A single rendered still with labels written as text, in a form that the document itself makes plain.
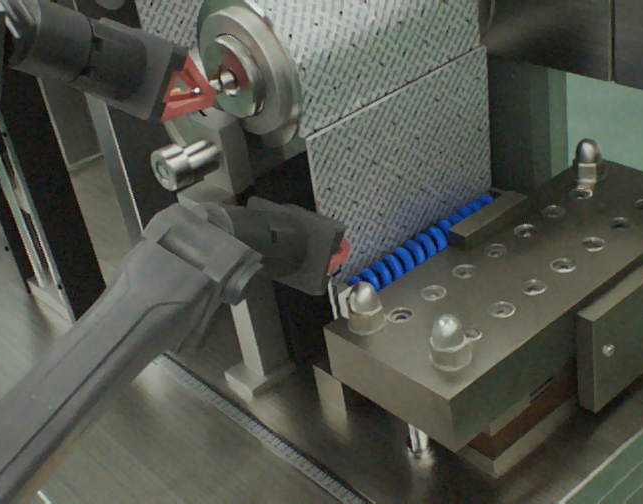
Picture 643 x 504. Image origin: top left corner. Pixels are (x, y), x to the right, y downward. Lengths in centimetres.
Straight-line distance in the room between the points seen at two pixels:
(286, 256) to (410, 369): 14
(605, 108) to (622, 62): 258
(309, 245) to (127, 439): 32
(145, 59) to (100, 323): 26
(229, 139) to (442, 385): 30
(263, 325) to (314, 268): 19
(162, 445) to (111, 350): 41
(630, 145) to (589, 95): 41
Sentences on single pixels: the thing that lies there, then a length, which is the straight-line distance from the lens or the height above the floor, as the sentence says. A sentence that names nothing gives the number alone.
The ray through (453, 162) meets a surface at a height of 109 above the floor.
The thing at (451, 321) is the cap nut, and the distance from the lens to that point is 86.
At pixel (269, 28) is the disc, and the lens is 87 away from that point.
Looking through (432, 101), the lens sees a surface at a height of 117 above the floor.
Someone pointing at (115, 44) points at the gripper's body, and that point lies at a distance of 83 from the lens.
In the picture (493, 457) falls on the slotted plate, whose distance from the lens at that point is 96.
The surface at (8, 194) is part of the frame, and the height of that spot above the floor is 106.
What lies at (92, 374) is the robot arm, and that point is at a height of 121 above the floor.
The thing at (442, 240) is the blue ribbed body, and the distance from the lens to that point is 103.
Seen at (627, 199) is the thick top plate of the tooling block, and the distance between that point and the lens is 109.
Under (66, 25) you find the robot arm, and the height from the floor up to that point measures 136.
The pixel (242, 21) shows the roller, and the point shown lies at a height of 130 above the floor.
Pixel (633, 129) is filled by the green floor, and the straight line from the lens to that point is 349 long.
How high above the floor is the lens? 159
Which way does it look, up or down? 32 degrees down
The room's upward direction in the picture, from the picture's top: 10 degrees counter-clockwise
